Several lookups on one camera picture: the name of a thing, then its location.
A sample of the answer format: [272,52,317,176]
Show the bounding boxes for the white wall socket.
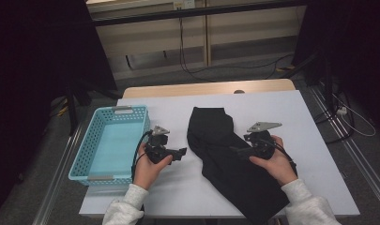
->
[173,0,195,9]

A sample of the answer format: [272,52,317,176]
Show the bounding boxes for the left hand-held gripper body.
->
[144,125,176,166]

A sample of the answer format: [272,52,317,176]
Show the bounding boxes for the right hand-held gripper cable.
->
[262,139,297,176]

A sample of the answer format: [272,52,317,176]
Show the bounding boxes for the white floor cable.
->
[332,93,377,138]

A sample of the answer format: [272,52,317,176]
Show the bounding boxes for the hand-held gripper cable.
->
[262,139,297,176]
[130,130,154,182]

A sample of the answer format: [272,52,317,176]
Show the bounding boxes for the yellow floor cable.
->
[55,97,69,117]

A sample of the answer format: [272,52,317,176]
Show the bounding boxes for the black stand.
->
[65,79,123,137]
[281,51,336,111]

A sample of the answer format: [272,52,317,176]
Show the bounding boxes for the person's right hand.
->
[249,134,298,188]

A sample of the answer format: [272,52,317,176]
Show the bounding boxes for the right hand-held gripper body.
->
[246,121,283,160]

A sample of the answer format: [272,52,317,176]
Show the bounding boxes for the metal floor rail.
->
[309,85,380,214]
[32,125,85,225]

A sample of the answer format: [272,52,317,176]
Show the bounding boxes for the black curtain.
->
[0,0,117,217]
[292,0,380,126]

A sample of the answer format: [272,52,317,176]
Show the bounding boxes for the black metal bar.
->
[92,0,308,27]

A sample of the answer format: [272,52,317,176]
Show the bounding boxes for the black pants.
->
[187,106,290,225]

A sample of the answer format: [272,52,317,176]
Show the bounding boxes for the light blue plastic basket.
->
[68,105,151,188]

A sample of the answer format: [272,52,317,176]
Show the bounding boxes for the black floor cables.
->
[313,93,356,144]

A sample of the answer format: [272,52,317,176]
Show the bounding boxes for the left hand-held gripper cable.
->
[130,130,154,182]

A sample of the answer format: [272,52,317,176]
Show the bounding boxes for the person's left hand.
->
[133,142,174,190]

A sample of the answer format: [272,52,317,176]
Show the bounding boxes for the black hanging wall cable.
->
[177,17,295,83]

